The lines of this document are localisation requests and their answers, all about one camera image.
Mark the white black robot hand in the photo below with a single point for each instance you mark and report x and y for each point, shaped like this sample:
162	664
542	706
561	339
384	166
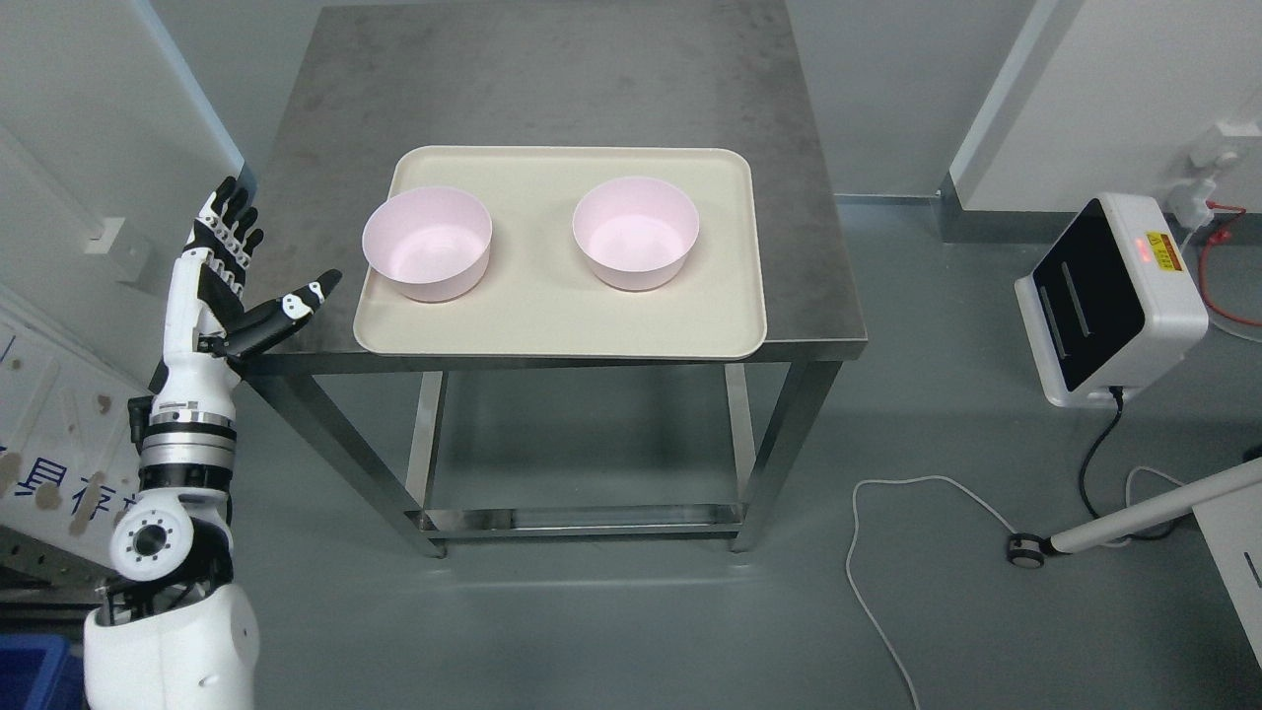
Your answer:
208	335

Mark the pink bowl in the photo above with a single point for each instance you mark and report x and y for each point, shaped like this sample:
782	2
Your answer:
635	233
431	244

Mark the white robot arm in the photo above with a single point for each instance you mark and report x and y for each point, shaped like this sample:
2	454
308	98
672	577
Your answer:
175	630

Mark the white sign board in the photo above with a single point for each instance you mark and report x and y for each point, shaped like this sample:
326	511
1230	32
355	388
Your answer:
69	469

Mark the stainless steel table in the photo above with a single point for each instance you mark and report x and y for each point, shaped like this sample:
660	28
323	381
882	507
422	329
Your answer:
377	81

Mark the beige plastic tray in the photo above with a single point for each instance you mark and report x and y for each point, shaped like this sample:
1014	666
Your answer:
539	297

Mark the blue bin bottom left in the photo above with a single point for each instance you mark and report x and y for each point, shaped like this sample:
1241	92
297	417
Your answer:
40	671

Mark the white stand leg with caster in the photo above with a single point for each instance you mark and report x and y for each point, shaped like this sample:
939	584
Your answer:
1029	551

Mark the white black box device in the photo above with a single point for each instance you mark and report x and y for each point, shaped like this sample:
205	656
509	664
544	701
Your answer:
1112	306

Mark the white wall bracket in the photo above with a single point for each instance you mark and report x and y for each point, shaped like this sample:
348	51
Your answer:
110	241

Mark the white wall socket plug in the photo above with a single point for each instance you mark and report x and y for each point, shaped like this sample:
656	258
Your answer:
1188	200

